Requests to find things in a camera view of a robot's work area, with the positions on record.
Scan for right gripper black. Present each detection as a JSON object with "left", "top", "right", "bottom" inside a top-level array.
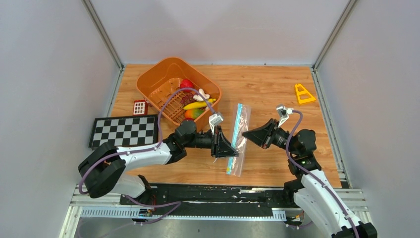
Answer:
[{"left": 242, "top": 119, "right": 298, "bottom": 155}]

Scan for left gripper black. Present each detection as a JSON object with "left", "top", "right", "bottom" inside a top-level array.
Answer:
[{"left": 184, "top": 125, "right": 239, "bottom": 159}]

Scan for clear zip top bag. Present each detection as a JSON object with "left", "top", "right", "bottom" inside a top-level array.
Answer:
[{"left": 226, "top": 103, "right": 251, "bottom": 177}]

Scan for white toy mushroom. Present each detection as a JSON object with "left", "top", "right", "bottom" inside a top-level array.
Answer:
[{"left": 193, "top": 88, "right": 210, "bottom": 102}]

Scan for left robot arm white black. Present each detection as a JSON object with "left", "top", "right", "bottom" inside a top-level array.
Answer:
[{"left": 78, "top": 120, "right": 239, "bottom": 205}]

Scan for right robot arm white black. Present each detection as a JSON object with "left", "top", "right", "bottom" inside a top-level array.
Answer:
[{"left": 242, "top": 119, "right": 378, "bottom": 238}]

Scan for orange green toy mango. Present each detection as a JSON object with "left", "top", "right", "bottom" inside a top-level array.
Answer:
[{"left": 185, "top": 108, "right": 205, "bottom": 119}]

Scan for yellow toy banana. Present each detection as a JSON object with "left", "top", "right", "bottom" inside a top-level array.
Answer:
[{"left": 183, "top": 99, "right": 216, "bottom": 110}]

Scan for yellow triangular plastic stand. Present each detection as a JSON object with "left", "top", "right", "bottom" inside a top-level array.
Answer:
[{"left": 294, "top": 83, "right": 316, "bottom": 106}]

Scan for purple toy grapes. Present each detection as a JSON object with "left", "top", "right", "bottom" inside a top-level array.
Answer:
[{"left": 181, "top": 93, "right": 195, "bottom": 106}]

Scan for red toy apple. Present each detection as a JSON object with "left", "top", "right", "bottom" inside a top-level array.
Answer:
[{"left": 179, "top": 79, "right": 195, "bottom": 93}]

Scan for orange plastic basket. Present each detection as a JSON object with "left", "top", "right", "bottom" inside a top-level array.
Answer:
[{"left": 136, "top": 57, "right": 222, "bottom": 131}]

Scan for red white grid block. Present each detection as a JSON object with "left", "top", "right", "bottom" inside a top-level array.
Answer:
[{"left": 132, "top": 100, "right": 148, "bottom": 116}]

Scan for black white checkerboard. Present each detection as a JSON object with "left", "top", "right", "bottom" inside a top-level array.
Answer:
[{"left": 88, "top": 115, "right": 158, "bottom": 150}]

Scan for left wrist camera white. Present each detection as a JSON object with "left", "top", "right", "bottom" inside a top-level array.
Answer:
[{"left": 209, "top": 112, "right": 224, "bottom": 134}]

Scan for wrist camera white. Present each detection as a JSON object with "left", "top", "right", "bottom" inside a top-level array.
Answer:
[
  {"left": 276, "top": 104, "right": 294, "bottom": 127},
  {"left": 209, "top": 112, "right": 224, "bottom": 134}
]

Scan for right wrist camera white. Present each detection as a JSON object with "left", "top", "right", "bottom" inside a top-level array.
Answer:
[{"left": 276, "top": 104, "right": 294, "bottom": 127}]

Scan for black mounting base plate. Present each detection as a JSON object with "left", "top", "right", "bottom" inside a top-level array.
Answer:
[{"left": 119, "top": 183, "right": 298, "bottom": 217}]

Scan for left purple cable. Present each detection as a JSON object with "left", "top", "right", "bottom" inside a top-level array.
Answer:
[{"left": 77, "top": 88, "right": 218, "bottom": 226}]

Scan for white slotted cable duct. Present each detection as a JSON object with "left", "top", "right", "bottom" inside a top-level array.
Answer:
[{"left": 80, "top": 207, "right": 287, "bottom": 222}]

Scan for right aluminium frame post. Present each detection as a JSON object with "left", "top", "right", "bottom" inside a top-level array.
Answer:
[{"left": 313, "top": 0, "right": 359, "bottom": 70}]

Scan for aluminium frame post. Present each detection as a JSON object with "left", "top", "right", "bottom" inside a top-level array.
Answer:
[
  {"left": 81, "top": 0, "right": 124, "bottom": 71},
  {"left": 313, "top": 0, "right": 359, "bottom": 70}
]

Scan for left aluminium frame post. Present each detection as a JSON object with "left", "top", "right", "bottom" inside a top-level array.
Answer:
[{"left": 81, "top": 0, "right": 124, "bottom": 71}]

